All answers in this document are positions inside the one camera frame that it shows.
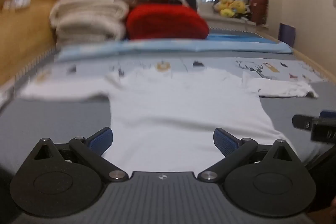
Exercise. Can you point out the light blue sheet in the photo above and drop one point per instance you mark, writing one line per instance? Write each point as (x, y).
(168, 47)

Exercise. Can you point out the red folded blanket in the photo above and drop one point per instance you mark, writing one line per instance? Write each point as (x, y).
(168, 22)

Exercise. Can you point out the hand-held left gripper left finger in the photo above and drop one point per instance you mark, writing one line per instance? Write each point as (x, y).
(101, 140)

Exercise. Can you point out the white windowsill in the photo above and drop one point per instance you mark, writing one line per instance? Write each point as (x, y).
(236, 22)

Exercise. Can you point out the wooden bed frame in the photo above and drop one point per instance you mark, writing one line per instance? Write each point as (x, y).
(23, 29)

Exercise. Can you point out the pile of yellow plush toys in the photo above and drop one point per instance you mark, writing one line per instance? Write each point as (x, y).
(232, 7)

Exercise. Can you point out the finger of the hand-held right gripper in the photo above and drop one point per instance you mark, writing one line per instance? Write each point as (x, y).
(304, 121)
(328, 114)

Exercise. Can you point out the cream folded blanket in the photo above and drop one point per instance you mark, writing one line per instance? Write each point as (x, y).
(86, 19)

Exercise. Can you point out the clear plastic bag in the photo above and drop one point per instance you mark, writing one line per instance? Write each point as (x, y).
(17, 0)

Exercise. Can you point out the dark red cushion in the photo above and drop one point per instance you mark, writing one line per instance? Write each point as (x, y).
(259, 10)

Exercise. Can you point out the white t-shirt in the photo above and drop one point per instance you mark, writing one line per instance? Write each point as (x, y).
(183, 108)

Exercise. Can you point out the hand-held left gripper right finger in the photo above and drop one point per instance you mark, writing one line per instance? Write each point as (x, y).
(225, 141)

